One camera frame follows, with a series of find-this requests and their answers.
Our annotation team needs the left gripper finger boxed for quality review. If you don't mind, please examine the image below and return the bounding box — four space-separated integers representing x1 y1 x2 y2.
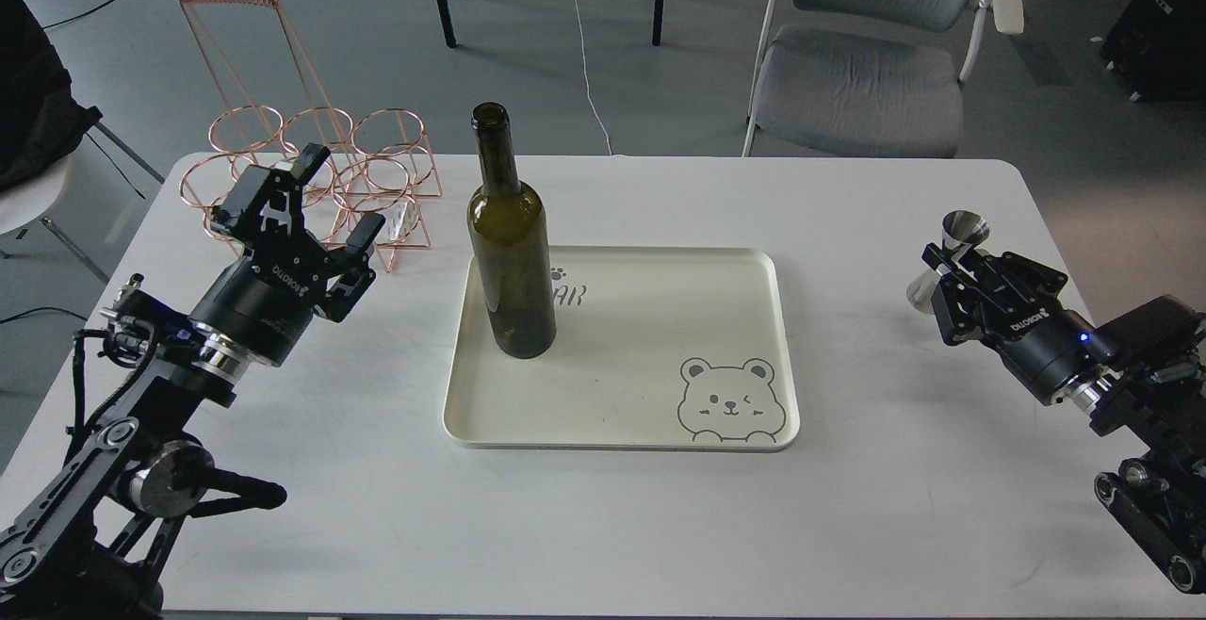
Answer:
207 144 330 262
311 212 386 322

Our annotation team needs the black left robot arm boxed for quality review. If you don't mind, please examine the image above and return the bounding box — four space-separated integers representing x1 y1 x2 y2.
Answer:
1 144 384 619

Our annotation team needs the dark green wine bottle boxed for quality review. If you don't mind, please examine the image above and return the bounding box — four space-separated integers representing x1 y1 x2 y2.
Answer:
466 103 556 359

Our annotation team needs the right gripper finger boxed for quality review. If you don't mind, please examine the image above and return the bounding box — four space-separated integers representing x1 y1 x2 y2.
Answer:
921 242 1000 347
958 250 1069 318

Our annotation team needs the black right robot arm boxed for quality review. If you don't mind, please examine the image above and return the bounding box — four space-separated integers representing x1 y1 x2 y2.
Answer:
923 242 1205 593

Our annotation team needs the cream bear print tray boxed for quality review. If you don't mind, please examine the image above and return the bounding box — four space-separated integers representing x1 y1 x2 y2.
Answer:
443 246 801 452

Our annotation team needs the copper wire bottle rack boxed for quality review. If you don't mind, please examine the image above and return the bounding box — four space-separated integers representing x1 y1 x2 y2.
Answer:
177 0 443 271

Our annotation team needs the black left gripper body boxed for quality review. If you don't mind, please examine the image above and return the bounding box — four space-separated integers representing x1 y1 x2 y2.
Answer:
192 241 329 367

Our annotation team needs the steel double jigger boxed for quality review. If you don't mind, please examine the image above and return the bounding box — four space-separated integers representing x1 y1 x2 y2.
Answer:
907 209 989 315

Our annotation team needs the grey office chair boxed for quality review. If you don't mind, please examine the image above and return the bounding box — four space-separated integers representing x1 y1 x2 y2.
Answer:
742 0 1025 159

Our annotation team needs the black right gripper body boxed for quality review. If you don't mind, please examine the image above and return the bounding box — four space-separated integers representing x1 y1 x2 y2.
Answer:
979 302 1123 406

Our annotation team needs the black equipment case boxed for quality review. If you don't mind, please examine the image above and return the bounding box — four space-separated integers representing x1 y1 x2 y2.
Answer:
1100 0 1205 103

